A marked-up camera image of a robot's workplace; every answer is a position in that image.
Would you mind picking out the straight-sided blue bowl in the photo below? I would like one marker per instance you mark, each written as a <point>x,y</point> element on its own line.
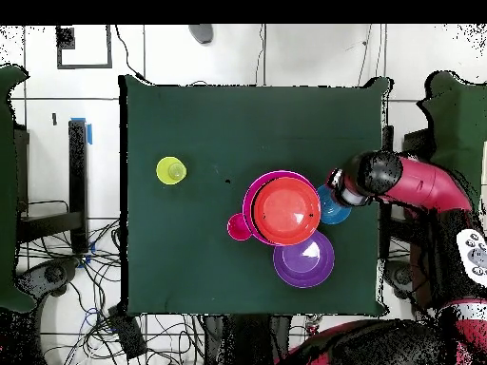
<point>333,215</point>

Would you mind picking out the small red and grey item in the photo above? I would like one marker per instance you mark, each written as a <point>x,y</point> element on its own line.
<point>314,323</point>

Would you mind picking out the black post with blue tape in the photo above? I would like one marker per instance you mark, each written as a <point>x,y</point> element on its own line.
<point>78,182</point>

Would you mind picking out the black square floor frame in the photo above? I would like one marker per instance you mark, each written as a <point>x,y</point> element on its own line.
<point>84,66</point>

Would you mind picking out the black pedestal foot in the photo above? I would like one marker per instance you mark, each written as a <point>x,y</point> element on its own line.
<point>53,274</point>
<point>399,275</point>

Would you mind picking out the black power strip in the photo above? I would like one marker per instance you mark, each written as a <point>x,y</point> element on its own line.
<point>129,334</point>

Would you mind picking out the black box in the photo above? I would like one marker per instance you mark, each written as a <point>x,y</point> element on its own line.
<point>416,140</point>

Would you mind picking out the large magenta bowl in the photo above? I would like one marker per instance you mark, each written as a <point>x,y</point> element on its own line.
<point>248,205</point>

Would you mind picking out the green cloth covered table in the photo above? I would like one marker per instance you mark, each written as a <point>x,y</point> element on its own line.
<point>456,114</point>
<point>5,190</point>

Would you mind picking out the small black item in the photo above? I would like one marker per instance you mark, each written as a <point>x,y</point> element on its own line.
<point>54,119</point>

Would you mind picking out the black metal frame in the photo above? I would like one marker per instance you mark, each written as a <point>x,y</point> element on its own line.
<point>49,225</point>

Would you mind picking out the orange bowl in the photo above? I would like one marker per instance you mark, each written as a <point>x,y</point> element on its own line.
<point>285,211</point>

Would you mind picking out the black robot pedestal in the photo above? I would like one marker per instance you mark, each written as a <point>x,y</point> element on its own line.
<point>247,342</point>

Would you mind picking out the yellow cup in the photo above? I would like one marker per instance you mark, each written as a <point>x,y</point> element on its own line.
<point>171,171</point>

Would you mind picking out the red cup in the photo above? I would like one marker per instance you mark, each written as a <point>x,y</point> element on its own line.
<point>236,228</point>

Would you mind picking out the dark green table cloth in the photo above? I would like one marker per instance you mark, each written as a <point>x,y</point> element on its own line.
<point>171,114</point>

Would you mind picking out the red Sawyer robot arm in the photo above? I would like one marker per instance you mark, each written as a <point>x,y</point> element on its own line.
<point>426,182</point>

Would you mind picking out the person's foot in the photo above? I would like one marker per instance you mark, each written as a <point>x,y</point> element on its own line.
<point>201,33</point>

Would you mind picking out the purple bowl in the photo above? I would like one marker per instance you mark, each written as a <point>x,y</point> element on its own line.
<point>304,270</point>

